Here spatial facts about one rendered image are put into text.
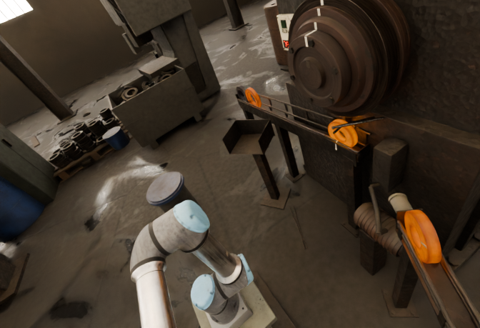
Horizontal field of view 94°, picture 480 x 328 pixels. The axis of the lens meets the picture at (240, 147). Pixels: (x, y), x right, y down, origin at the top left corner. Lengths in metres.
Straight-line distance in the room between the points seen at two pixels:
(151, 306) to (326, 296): 1.08
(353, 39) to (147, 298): 0.92
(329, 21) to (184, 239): 0.81
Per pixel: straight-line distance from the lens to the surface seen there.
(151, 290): 0.72
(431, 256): 0.89
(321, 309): 1.56
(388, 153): 1.02
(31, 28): 10.90
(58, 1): 10.74
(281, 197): 1.90
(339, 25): 0.85
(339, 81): 0.84
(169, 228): 0.73
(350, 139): 1.16
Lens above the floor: 1.51
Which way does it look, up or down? 37 degrees down
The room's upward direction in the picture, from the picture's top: 25 degrees counter-clockwise
